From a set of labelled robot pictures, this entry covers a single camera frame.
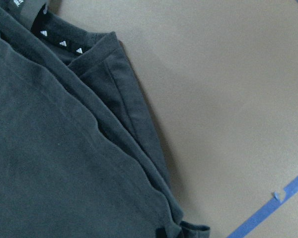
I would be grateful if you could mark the black graphic t-shirt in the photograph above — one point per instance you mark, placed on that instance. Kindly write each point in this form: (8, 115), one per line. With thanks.
(79, 154)

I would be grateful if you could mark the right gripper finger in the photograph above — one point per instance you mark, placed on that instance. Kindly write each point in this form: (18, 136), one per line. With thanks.
(160, 233)

